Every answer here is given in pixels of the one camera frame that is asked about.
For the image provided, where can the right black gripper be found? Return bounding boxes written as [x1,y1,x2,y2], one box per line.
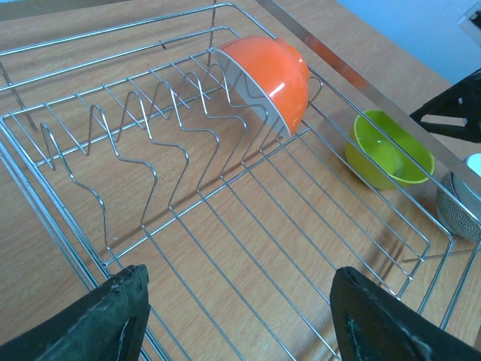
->
[410,69,480,141]

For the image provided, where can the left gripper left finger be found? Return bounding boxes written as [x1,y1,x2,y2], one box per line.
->
[1,265,150,360]

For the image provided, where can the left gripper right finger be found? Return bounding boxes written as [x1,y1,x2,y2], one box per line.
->
[330,266,480,360]

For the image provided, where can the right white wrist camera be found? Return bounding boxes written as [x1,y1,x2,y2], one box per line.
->
[457,1,480,45]

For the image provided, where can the white ceramic bowl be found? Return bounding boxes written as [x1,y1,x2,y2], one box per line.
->
[450,152,481,211]

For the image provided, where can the lime green bowl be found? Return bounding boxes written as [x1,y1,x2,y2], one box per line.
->
[345,109,435,190]

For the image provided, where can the grey patterned bowl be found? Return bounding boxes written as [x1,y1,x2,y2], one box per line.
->
[436,171,480,243]

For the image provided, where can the orange bowl white inside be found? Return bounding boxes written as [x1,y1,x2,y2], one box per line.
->
[212,36,310,138]

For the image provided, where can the metal wire dish rack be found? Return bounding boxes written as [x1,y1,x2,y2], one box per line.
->
[1,1,480,360]

